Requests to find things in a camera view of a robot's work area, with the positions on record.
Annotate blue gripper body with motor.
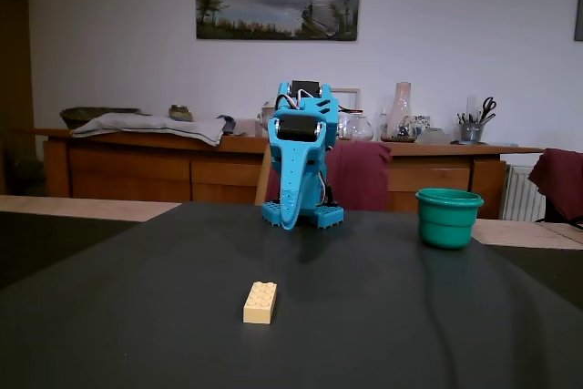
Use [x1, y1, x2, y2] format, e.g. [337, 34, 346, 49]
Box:
[267, 108, 330, 148]

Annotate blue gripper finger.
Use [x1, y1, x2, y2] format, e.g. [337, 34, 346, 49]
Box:
[271, 141, 325, 231]

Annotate cream lego brick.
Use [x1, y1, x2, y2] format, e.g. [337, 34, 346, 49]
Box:
[242, 280, 279, 325]

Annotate blue perforated robot base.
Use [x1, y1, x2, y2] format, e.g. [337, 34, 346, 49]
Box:
[261, 200, 346, 229]

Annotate round clear glass jar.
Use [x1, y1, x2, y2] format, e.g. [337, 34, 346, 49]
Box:
[344, 114, 375, 142]

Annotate maroon chair cloth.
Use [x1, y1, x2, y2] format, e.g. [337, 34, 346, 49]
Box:
[268, 140, 393, 212]

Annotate pale pink glass vase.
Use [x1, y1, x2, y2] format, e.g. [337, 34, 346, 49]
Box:
[379, 82, 419, 144]

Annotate small ceramic bowl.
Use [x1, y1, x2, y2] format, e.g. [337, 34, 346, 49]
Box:
[168, 104, 195, 123]

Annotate blue white mug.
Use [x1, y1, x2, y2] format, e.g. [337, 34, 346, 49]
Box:
[411, 115, 433, 136]

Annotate grey folded cloth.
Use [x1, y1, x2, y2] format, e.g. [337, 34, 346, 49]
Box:
[70, 111, 236, 148]

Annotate wooden sideboard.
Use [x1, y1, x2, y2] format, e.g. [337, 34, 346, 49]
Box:
[35, 128, 544, 221]

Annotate green plastic cup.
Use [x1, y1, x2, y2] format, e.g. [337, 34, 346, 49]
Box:
[414, 187, 486, 251]

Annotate grey pen cup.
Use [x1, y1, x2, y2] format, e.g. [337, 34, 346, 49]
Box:
[459, 121, 486, 145]

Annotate dark grey table mat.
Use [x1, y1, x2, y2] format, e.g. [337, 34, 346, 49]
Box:
[0, 200, 583, 389]

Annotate dark woven basket bowl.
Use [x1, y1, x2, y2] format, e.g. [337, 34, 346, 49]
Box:
[59, 107, 141, 130]

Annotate white radiator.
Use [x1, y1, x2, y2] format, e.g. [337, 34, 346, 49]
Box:
[499, 163, 547, 222]

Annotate maroon covered chair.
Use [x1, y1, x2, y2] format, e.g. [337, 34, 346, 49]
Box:
[527, 148, 583, 231]

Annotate wooden chair frame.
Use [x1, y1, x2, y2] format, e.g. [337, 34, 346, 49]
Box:
[253, 150, 273, 206]

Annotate white picture frame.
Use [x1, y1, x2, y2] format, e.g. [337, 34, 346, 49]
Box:
[329, 87, 363, 113]

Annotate black handled scissors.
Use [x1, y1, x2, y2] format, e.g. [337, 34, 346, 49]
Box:
[476, 96, 498, 125]

